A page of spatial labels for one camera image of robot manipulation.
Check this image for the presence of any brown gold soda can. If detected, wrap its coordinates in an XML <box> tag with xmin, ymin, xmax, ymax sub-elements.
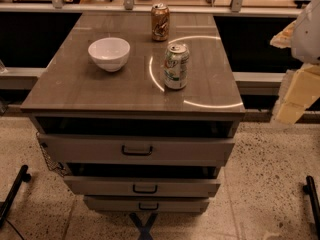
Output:
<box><xmin>151</xmin><ymin>3</ymin><xmax>170</xmax><ymax>41</ymax></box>

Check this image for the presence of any white ceramic bowl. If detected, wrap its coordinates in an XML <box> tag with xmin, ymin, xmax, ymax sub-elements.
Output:
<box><xmin>88</xmin><ymin>37</ymin><xmax>130</xmax><ymax>72</ymax></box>

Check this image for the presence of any middle grey drawer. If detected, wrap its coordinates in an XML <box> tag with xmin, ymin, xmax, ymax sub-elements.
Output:
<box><xmin>64</xmin><ymin>176</ymin><xmax>220</xmax><ymax>197</ymax></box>

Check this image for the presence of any top grey drawer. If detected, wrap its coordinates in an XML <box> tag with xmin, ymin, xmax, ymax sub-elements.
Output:
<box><xmin>39</xmin><ymin>134</ymin><xmax>234</xmax><ymax>167</ymax></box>

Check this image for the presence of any black stand leg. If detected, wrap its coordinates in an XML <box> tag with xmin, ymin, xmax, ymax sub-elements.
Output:
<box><xmin>0</xmin><ymin>165</ymin><xmax>31</xmax><ymax>228</ymax></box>
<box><xmin>303</xmin><ymin>176</ymin><xmax>320</xmax><ymax>240</ymax></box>

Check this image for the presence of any grey drawer cabinet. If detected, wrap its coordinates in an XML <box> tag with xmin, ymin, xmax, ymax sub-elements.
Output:
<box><xmin>19</xmin><ymin>11</ymin><xmax>247</xmax><ymax>215</ymax></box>

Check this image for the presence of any grey drawer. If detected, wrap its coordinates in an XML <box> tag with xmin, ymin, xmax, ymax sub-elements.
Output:
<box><xmin>39</xmin><ymin>134</ymin><xmax>234</xmax><ymax>167</ymax></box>
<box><xmin>84</xmin><ymin>196</ymin><xmax>209</xmax><ymax>213</ymax></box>
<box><xmin>64</xmin><ymin>176</ymin><xmax>220</xmax><ymax>197</ymax></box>

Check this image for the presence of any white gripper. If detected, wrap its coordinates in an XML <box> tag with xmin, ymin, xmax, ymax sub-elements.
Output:
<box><xmin>270</xmin><ymin>0</ymin><xmax>320</xmax><ymax>125</ymax></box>

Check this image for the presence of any black left stand leg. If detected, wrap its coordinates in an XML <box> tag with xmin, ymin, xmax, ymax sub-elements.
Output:
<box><xmin>0</xmin><ymin>165</ymin><xmax>31</xmax><ymax>228</ymax></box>

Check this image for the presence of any black cross cabinet base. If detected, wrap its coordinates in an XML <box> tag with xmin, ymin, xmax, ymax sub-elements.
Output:
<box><xmin>129</xmin><ymin>213</ymin><xmax>157</xmax><ymax>240</ymax></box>

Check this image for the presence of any green white 7up can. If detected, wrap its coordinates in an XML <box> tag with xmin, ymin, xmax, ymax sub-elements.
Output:
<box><xmin>164</xmin><ymin>43</ymin><xmax>190</xmax><ymax>90</ymax></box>

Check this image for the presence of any bottom grey drawer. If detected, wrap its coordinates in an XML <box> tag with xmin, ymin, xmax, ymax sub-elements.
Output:
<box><xmin>84</xmin><ymin>196</ymin><xmax>209</xmax><ymax>213</ymax></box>

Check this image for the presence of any black right stand leg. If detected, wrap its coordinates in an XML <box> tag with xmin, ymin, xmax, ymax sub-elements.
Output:
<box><xmin>303</xmin><ymin>176</ymin><xmax>320</xmax><ymax>240</ymax></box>

